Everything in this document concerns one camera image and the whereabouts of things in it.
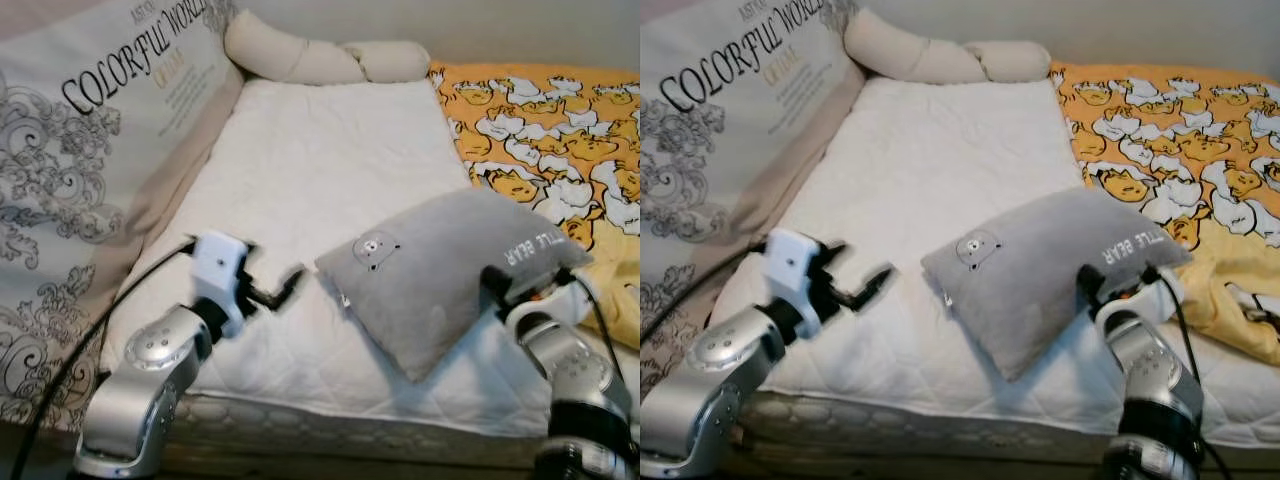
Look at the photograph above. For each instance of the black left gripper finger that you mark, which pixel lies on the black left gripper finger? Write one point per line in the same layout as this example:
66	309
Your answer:
284	296
874	296

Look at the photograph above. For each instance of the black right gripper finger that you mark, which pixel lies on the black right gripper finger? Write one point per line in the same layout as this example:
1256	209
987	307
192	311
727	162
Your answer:
497	285
1090	285

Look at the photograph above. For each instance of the grey little bear pillow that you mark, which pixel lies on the grey little bear pillow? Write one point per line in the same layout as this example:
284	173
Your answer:
430	280
1030	280

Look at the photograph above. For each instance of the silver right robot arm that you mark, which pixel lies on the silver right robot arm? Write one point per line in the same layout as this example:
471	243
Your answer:
1150	370
565	360

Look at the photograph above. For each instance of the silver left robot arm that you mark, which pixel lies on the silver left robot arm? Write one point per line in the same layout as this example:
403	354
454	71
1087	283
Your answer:
140	390
710	380

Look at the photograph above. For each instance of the white quilted mattress pad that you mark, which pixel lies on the white quilted mattress pad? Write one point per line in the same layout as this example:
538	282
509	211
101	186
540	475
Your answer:
320	160
950	160

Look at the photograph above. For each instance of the grey patterned mattress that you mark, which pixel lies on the grey patterned mattress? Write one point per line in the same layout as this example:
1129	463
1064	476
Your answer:
950	425
350	435

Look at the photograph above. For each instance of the yellow egg cartoon blanket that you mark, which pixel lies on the yellow egg cartoon blanket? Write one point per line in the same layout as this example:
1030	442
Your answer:
540	140
1160	140

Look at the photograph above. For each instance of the beige roll pillow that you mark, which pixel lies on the beige roll pillow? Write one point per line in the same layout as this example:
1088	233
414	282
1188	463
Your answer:
300	58
920	55

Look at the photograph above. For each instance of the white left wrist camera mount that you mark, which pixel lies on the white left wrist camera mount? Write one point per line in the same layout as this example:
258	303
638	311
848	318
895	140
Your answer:
795	262
217	265

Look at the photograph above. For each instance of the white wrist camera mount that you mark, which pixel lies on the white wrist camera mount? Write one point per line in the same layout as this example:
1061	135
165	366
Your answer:
795	262
572	302
1165	300
217	265

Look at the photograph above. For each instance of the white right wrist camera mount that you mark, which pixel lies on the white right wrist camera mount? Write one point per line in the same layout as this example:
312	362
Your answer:
572	302
1165	300

